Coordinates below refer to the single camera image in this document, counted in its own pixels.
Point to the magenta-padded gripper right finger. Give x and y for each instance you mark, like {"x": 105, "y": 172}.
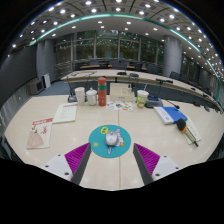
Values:
{"x": 163, "y": 165}

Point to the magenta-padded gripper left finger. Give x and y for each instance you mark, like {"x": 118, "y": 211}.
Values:
{"x": 60, "y": 165}

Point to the silver grey computer mouse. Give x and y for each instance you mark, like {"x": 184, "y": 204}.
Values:
{"x": 111, "y": 138}

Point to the round teal cartoon mouse pad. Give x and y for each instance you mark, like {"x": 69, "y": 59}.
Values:
{"x": 98, "y": 140}

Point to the magazine with pink red cover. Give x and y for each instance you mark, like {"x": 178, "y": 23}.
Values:
{"x": 40, "y": 133}

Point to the white booklet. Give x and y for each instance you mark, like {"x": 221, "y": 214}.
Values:
{"x": 65, "y": 112}

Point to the blue folder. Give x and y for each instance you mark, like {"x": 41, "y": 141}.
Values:
{"x": 176, "y": 113}

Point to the black office chair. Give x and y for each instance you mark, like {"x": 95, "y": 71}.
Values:
{"x": 5, "y": 148}

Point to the black desk device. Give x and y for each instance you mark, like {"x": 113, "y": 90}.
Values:
{"x": 154, "y": 102}

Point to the paper drink cup with straw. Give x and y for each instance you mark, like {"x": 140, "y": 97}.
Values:
{"x": 142, "y": 98}

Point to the stack of white paper cups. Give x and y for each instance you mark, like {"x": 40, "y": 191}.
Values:
{"x": 80, "y": 96}

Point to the colourful sticker sheet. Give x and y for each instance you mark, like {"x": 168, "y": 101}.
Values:
{"x": 119, "y": 106}

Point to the white lidded mug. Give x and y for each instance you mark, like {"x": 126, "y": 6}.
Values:
{"x": 91, "y": 97}

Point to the grey monitor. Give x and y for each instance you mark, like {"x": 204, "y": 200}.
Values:
{"x": 36, "y": 86}

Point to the red drink bottle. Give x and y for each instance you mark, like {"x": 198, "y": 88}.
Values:
{"x": 102, "y": 93}

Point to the beige cardboard box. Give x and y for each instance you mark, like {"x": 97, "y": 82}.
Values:
{"x": 121, "y": 92}

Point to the white board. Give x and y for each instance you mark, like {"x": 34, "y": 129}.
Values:
{"x": 46, "y": 81}

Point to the long curved conference desk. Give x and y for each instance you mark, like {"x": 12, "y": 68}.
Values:
{"x": 146, "y": 76}

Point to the group of office chairs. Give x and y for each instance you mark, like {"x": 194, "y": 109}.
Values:
{"x": 120, "y": 65}

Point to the group of ceiling lights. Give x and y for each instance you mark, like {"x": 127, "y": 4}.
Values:
{"x": 115, "y": 21}

